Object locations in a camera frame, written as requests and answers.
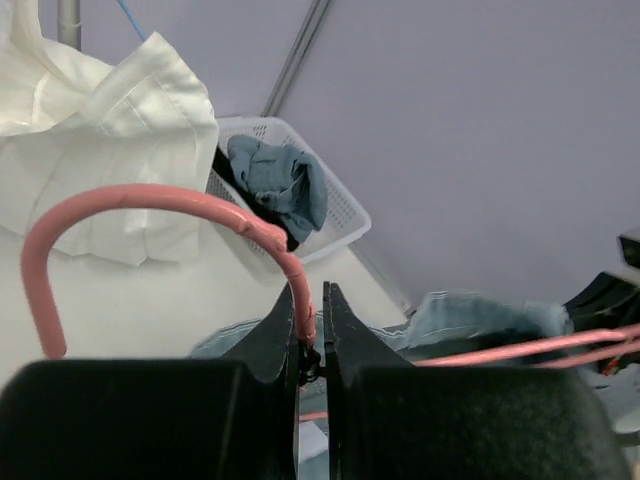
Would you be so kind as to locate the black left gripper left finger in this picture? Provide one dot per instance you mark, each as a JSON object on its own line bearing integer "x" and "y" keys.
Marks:
{"x": 233, "y": 417}

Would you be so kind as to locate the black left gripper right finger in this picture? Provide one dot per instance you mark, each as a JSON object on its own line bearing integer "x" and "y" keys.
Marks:
{"x": 514, "y": 412}

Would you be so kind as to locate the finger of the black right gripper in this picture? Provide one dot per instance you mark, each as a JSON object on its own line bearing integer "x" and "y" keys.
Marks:
{"x": 608, "y": 302}

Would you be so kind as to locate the light blue denim shirt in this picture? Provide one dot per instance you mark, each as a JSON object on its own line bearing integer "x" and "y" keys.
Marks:
{"x": 283, "y": 179}

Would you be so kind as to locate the white shirt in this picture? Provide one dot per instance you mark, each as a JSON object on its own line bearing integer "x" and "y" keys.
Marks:
{"x": 71, "y": 123}

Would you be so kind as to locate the blue hanger with white shirt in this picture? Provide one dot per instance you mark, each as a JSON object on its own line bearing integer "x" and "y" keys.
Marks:
{"x": 132, "y": 20}

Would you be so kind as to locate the blue denim jeans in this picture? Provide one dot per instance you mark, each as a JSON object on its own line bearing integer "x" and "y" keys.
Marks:
{"x": 446, "y": 320}

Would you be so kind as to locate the white plastic basket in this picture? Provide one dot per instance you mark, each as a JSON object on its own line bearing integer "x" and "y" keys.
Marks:
{"x": 346, "y": 220}

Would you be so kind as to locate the silver clothes rack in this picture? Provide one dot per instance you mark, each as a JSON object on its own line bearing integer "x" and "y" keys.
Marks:
{"x": 69, "y": 23}

